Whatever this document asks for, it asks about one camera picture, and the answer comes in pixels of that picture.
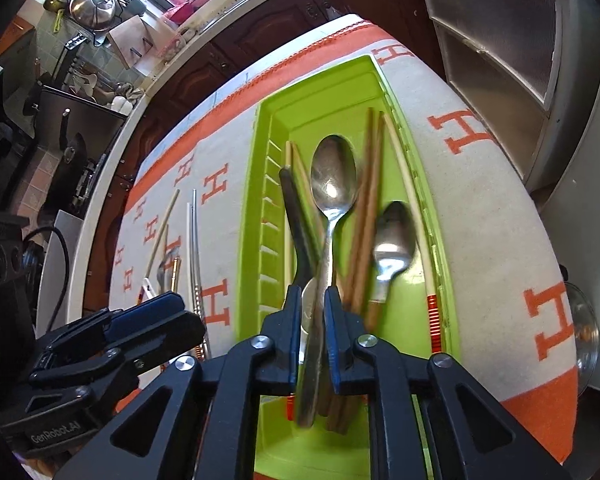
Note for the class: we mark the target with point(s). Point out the gas stove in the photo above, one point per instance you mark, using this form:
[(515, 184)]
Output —
[(85, 180)]

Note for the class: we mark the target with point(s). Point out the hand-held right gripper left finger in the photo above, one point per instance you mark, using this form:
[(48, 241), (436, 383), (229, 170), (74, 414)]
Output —
[(294, 340)]

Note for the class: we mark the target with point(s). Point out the grey metal cabinet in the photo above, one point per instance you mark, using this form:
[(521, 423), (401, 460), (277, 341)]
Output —
[(480, 25)]

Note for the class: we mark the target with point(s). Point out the orange and beige printed blanket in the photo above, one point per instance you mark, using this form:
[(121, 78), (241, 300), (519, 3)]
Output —
[(480, 200)]

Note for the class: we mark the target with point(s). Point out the steel side panel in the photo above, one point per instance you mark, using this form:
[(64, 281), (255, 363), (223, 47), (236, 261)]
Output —
[(75, 230)]

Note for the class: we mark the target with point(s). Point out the black frying pan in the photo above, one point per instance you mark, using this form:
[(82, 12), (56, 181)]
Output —
[(70, 160)]

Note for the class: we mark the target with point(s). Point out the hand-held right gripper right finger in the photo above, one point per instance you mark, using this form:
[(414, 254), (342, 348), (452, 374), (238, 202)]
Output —
[(334, 345)]

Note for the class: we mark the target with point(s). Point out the white ceramic spoon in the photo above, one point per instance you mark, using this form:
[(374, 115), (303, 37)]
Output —
[(148, 287)]

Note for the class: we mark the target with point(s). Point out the black electronic box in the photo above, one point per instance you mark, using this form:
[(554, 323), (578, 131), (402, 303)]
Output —
[(5, 270)]

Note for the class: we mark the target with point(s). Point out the white ceramic cups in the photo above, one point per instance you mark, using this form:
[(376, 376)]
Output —
[(125, 102)]

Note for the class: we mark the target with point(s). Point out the large metal spoon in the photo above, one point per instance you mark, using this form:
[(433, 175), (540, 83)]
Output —
[(332, 175)]

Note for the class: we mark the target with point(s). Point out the metal chopstick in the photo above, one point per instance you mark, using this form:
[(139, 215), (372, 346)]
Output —
[(190, 240), (196, 240)]

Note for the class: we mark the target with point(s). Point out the green plastic utensil tray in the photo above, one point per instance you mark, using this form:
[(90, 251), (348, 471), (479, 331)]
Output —
[(320, 105)]

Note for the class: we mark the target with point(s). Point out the black dish cabinet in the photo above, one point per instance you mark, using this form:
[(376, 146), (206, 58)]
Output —
[(80, 125)]

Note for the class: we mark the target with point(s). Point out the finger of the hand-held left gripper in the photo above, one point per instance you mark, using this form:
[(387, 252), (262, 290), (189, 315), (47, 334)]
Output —
[(170, 335), (145, 312)]

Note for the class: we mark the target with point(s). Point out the wooden cutting board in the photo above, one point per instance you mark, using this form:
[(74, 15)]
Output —
[(130, 40)]

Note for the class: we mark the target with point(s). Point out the grey refrigerator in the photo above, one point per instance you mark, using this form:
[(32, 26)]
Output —
[(580, 220)]

